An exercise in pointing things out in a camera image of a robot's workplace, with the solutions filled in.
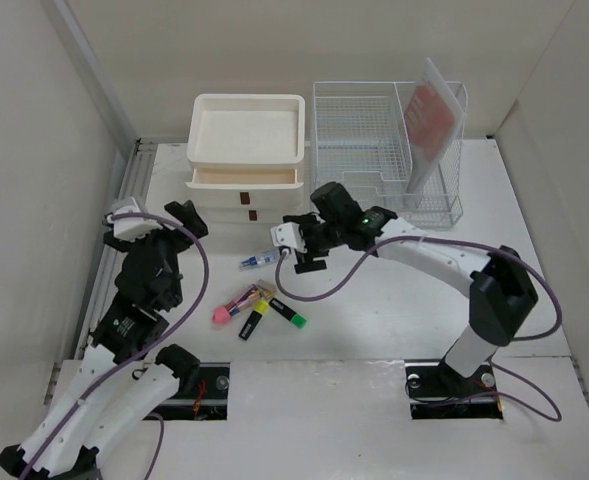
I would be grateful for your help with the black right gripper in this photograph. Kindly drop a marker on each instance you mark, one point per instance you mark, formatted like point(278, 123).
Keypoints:
point(305, 260)

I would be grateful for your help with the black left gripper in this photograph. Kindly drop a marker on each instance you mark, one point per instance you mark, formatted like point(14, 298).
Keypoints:
point(179, 235)

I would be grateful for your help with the small clear glue bottle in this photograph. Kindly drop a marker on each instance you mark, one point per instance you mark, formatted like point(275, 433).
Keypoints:
point(261, 259)

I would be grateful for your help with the white three-drawer storage box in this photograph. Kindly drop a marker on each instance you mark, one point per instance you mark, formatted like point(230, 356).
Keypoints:
point(246, 152)

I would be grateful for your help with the red booklet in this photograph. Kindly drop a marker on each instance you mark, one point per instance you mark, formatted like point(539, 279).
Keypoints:
point(433, 119)

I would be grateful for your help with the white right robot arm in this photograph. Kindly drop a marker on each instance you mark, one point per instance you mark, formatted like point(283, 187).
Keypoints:
point(494, 280)

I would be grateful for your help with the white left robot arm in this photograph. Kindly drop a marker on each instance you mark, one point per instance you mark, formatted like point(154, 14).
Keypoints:
point(127, 369)

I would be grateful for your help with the green cap black highlighter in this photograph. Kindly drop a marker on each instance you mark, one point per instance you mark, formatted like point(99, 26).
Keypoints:
point(287, 313)

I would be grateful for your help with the yellow cap black highlighter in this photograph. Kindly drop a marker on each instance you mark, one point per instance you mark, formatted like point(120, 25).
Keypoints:
point(254, 319)

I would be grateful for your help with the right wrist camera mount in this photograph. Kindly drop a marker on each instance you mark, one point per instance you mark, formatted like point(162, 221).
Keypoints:
point(288, 235)

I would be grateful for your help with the aluminium frame rail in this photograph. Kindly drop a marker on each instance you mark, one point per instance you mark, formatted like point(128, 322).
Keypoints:
point(130, 172)

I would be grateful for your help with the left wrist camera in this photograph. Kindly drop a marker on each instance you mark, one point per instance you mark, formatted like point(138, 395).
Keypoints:
point(129, 229)

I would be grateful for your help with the white wire mesh organizer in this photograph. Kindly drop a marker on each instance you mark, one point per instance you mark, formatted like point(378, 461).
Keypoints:
point(358, 139)

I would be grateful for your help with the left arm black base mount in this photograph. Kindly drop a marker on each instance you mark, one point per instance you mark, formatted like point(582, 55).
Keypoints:
point(203, 387)

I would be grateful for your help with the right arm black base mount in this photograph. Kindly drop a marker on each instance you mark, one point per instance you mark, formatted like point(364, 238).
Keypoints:
point(437, 393)

